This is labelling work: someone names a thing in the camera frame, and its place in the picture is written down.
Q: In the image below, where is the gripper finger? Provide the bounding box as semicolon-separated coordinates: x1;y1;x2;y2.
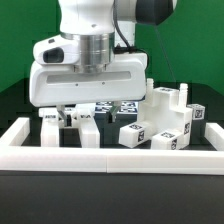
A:
109;101;122;122
56;105;72;127

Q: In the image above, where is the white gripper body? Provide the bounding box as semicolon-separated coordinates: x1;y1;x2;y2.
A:
29;53;147;107

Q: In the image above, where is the white chair back part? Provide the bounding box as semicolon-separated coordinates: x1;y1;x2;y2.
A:
39;103;100;148

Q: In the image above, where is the white chair seat part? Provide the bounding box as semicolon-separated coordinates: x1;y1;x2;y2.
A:
137;78;192;135

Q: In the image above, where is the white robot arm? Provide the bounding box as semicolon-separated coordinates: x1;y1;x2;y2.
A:
29;0;177;120

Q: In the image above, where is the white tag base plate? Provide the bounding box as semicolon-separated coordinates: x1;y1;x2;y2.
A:
95;101;138;114

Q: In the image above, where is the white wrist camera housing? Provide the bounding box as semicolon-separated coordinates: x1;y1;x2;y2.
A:
33;35;79;65

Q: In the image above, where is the white U-shaped frame fence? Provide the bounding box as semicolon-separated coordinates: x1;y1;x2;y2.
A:
0;118;224;175

